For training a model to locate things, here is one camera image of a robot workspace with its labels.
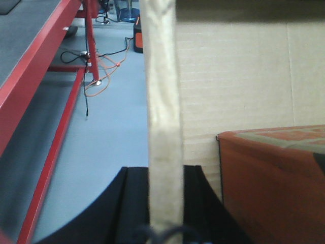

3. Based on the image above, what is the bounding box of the black orange equipment case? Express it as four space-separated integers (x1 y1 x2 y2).
134 21 143 53

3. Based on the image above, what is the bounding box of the red printed cardboard box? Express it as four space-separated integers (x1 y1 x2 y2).
217 125 324 243

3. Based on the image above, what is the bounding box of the large brown cardboard box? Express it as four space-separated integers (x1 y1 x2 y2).
139 0 325 234

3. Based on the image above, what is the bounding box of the black cable on floor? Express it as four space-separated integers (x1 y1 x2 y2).
60 0 127 120

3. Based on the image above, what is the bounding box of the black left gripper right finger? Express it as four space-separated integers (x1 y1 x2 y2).
183 165 252 243

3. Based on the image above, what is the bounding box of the blue stool base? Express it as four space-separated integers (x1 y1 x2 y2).
114 0 140 23

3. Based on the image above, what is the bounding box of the red metal table frame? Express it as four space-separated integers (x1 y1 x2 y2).
1 1 99 243

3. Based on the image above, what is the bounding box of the dark grey table mat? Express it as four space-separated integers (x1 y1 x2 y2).
1 0 60 86

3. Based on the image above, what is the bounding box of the orange cable on floor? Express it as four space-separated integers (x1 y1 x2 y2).
85 15 141 97

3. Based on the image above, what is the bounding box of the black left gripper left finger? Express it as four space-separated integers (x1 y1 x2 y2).
39 167 149 243

